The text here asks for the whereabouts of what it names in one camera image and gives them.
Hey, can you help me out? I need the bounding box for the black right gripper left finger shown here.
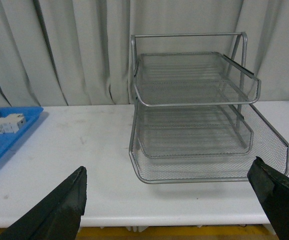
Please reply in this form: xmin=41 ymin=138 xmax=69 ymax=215
xmin=0 ymin=166 xmax=87 ymax=240

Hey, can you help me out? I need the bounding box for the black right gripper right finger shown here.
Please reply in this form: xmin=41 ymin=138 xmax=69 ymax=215
xmin=247 ymin=156 xmax=289 ymax=240

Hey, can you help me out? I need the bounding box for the silver mesh tray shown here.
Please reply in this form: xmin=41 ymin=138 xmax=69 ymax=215
xmin=136 ymin=104 xmax=253 ymax=158
xmin=133 ymin=51 xmax=261 ymax=108
xmin=129 ymin=103 xmax=289 ymax=184

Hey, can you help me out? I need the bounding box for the blue plastic tray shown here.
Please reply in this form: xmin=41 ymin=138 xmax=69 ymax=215
xmin=0 ymin=106 xmax=44 ymax=159

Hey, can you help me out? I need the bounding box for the grey curtain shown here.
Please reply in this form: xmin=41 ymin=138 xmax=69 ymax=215
xmin=0 ymin=0 xmax=289 ymax=108

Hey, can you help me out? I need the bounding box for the silver wire rack frame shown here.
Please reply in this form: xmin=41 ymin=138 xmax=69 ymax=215
xmin=130 ymin=31 xmax=249 ymax=148

